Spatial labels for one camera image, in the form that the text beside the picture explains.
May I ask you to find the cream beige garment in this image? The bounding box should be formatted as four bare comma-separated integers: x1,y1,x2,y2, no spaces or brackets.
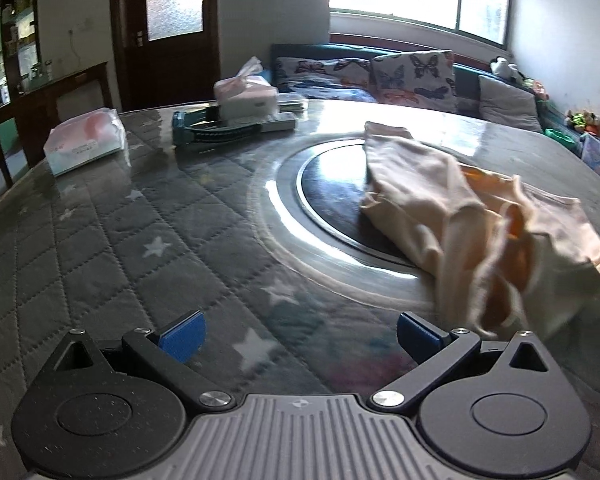
360,122,600,339

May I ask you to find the grey quilted star tablecloth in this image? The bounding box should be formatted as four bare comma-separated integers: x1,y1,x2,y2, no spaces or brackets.
0,101,600,479

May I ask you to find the round black induction plate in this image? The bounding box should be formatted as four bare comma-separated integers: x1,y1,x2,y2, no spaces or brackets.
263,136,428,285

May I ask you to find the pink tissue pack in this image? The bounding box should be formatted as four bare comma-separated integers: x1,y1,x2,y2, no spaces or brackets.
43,107,126,177

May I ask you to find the teal black basket tool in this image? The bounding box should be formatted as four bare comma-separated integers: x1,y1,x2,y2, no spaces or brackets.
171,106,262,146

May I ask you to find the grey cushion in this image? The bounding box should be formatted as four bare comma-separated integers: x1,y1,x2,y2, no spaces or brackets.
479,76,542,133

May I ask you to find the white remote control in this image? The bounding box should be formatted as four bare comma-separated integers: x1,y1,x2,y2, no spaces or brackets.
260,112,298,133

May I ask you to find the white tissue box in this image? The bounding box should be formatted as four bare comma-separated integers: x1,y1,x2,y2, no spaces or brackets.
213,56,278,120

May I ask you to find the right butterfly pillow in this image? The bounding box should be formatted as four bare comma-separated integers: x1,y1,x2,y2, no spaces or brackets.
372,50,457,113

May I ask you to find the butterfly pillow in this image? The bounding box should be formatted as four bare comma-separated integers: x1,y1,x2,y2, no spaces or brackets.
372,50,457,113
274,58,376,103

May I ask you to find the dark wooden side table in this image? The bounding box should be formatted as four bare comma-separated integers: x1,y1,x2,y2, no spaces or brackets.
12,62,114,168

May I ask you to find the stuffed toys pile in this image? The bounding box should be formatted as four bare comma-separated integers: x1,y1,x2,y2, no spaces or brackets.
565,110,600,136

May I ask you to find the green packet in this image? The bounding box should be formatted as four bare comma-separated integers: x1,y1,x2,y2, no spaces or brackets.
277,92,309,113

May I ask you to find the left butterfly pillow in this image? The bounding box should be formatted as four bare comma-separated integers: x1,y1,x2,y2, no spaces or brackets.
274,58,376,103

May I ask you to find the panda plush toy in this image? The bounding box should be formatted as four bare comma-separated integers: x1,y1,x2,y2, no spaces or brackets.
490,56,520,82

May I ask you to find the blue corner sofa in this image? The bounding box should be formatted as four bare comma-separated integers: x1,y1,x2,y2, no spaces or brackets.
270,35,579,139

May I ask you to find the dark wooden door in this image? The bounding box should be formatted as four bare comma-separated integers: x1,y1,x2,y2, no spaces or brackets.
110,0,220,110

